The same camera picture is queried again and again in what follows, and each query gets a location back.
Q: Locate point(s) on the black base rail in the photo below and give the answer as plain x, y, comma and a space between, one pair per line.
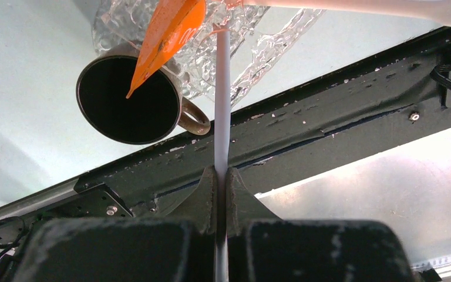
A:
388, 99

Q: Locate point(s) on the brown mug black inside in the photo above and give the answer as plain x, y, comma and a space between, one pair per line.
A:
152, 112

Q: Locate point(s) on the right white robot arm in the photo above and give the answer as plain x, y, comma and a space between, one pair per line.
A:
436, 11

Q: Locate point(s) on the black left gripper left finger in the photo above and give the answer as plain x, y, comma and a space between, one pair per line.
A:
177, 247

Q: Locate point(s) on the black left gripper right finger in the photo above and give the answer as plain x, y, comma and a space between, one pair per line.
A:
264, 247

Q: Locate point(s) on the clear textured plastic box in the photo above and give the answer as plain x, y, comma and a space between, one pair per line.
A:
117, 22

